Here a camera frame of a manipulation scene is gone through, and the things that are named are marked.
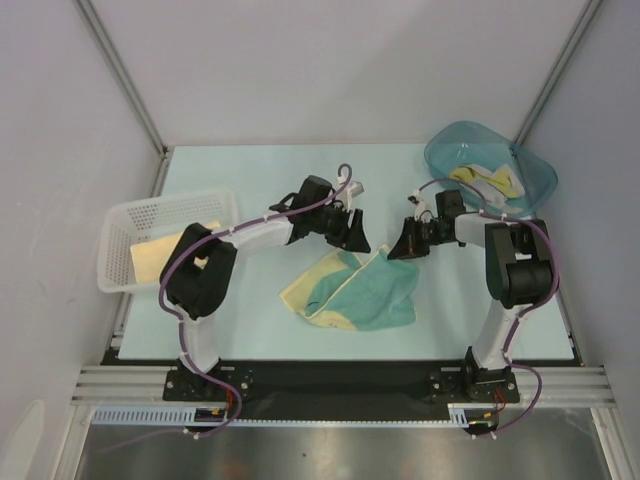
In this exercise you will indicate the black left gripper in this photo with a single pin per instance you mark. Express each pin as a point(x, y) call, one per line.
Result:
point(356, 241)

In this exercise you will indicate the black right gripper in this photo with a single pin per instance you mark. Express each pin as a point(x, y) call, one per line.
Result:
point(415, 236)

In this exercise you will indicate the green towel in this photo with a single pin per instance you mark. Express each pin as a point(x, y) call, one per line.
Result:
point(348, 292)

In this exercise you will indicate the yellow face towel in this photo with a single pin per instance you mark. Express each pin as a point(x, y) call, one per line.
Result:
point(149, 258)

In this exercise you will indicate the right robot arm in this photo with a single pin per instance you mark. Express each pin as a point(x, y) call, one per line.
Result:
point(520, 271)

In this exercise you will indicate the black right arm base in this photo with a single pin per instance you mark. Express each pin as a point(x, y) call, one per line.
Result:
point(480, 385)

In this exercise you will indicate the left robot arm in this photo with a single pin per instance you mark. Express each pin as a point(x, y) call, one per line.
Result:
point(195, 280)

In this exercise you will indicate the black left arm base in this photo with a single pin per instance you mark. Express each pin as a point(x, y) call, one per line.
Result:
point(182, 385)

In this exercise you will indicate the grey yellow towel in basin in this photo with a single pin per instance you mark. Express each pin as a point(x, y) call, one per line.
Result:
point(497, 186)

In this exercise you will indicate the teal plastic basin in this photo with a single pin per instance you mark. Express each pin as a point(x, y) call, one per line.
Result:
point(473, 158)

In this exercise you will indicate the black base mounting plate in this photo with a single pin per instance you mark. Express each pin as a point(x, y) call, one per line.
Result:
point(342, 384)

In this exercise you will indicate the white perforated plastic basket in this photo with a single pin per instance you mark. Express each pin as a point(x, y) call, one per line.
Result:
point(144, 220)

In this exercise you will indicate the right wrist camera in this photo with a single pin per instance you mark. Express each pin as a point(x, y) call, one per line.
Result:
point(421, 207)

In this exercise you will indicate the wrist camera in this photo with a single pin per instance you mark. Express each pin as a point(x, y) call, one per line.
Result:
point(348, 192)
point(421, 207)

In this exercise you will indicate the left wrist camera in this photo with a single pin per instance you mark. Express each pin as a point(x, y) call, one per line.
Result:
point(348, 192)

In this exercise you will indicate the light blue cable duct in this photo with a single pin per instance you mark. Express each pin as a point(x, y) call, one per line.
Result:
point(431, 416)

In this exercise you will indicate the aluminium front frame rail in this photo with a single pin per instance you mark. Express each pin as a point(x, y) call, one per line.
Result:
point(562, 387)

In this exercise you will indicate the right rear aluminium post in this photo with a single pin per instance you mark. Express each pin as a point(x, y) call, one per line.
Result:
point(570, 46)

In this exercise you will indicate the aluminium post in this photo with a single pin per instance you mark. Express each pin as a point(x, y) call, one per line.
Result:
point(570, 46)
point(120, 72)

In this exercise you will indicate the left rear aluminium post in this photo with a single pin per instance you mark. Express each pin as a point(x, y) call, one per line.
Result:
point(120, 72)

